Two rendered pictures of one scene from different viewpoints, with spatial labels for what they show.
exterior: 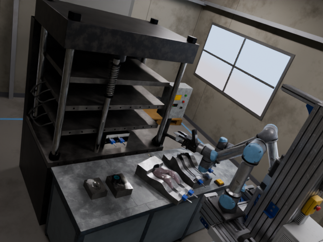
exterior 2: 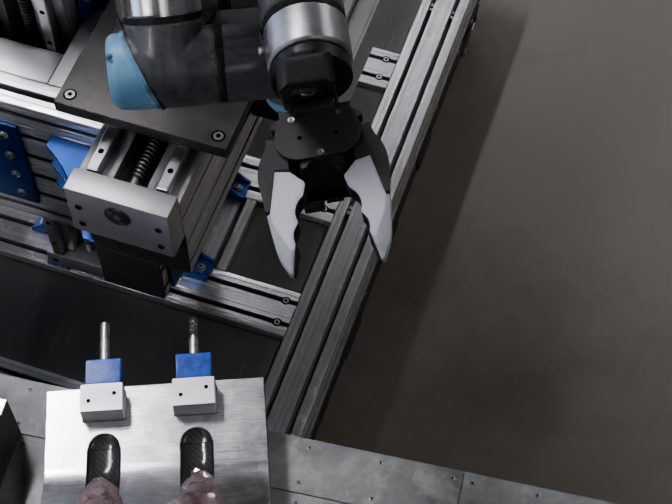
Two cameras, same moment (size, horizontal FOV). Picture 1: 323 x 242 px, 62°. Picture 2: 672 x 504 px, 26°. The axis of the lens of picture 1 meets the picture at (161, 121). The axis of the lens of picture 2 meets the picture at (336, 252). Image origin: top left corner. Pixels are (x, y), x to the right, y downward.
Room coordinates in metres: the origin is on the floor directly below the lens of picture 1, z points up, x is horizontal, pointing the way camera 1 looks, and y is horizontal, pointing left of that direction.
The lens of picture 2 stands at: (2.18, 0.36, 2.42)
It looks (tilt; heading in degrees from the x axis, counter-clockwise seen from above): 58 degrees down; 237
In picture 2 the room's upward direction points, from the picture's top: straight up
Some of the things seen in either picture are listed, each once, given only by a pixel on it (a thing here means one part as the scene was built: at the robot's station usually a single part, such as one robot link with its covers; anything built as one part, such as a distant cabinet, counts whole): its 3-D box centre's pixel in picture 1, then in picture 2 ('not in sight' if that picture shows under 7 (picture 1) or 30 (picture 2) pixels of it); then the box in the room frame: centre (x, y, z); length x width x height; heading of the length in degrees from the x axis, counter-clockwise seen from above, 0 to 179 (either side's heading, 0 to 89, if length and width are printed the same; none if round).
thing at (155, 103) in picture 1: (104, 90); not in sight; (2.62, 0.67, 1.26); 1.10 x 0.74 x 0.05; 134
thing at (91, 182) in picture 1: (95, 187); not in sight; (1.67, 0.33, 0.83); 0.17 x 0.13 x 0.06; 44
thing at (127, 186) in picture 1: (118, 185); not in sight; (1.79, 0.17, 0.83); 0.20 x 0.15 x 0.07; 44
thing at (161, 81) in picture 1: (108, 68); not in sight; (2.63, 0.68, 1.51); 1.10 x 0.70 x 0.05; 134
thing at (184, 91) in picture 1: (161, 138); not in sight; (3.01, -0.07, 0.73); 0.30 x 0.22 x 1.47; 134
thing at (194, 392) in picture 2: (185, 198); (194, 365); (1.88, -0.41, 0.85); 0.13 x 0.05 x 0.05; 61
